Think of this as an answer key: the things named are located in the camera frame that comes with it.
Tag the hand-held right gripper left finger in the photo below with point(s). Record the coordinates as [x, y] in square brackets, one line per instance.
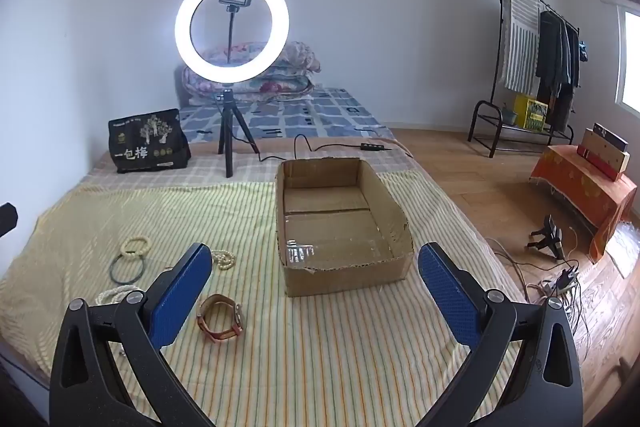
[180, 292]

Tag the striped towel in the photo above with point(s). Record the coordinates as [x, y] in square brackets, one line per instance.
[520, 37]

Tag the plaid blanket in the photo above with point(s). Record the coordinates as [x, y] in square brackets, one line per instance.
[175, 177]

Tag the small green pot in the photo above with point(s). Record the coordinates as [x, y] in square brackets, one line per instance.
[508, 113]

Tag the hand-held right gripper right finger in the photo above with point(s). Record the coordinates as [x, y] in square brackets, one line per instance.
[445, 292]

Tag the tan gift box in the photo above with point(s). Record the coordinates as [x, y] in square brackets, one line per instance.
[602, 154]

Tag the cardboard box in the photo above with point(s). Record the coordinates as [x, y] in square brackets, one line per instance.
[345, 279]

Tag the green bangle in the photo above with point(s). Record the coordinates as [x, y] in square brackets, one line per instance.
[112, 269]

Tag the black inline remote control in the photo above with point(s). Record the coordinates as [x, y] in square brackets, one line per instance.
[372, 147]

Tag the small black floor tripod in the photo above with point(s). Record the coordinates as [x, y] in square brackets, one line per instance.
[552, 234]

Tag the yellow striped cloth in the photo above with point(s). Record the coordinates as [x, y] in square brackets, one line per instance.
[325, 357]

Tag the dark blue flat box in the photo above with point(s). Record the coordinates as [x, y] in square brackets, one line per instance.
[610, 137]

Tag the folded floral quilt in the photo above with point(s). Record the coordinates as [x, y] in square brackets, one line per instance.
[280, 82]

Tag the orange cloth covered table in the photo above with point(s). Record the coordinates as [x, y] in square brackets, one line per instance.
[575, 182]

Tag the small blue cloth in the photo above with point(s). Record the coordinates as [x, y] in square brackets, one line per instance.
[584, 52]

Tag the power strip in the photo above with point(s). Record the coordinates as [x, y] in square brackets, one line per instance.
[565, 279]

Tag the black printed bag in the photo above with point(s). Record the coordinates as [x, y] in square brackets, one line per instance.
[145, 142]

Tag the window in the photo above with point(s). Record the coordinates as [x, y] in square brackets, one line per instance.
[631, 57]

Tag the yellow crate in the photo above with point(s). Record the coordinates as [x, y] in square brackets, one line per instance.
[530, 112]

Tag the red flat box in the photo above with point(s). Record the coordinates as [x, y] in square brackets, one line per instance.
[595, 163]

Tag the dark hanging clothes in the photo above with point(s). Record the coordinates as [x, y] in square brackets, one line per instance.
[555, 52]

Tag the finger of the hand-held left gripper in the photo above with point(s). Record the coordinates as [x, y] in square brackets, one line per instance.
[7, 218]

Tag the black phone holder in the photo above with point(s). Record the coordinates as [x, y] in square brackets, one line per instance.
[230, 32]

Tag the blue patterned bedsheet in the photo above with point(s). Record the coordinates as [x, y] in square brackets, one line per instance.
[325, 107]

